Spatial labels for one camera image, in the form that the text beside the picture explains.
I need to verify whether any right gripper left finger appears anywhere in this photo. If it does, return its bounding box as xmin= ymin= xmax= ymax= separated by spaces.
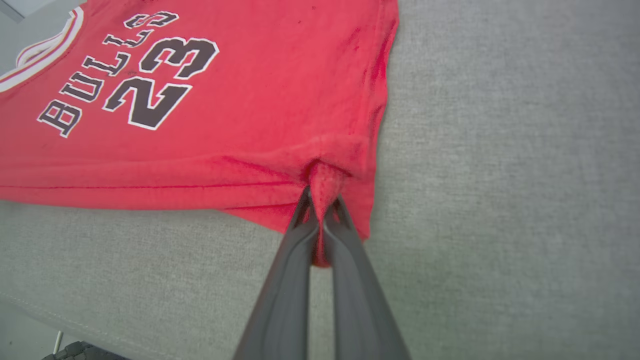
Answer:
xmin=234 ymin=185 xmax=321 ymax=360

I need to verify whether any black robot wheel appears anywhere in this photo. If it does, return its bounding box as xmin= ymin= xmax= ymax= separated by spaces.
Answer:
xmin=42 ymin=341 xmax=132 ymax=360

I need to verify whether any red Bulls 23 jersey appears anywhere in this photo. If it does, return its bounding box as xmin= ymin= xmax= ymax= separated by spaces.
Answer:
xmin=0 ymin=0 xmax=400 ymax=269

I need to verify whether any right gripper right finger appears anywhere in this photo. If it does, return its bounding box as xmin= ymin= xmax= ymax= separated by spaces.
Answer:
xmin=322 ymin=195 xmax=411 ymax=360

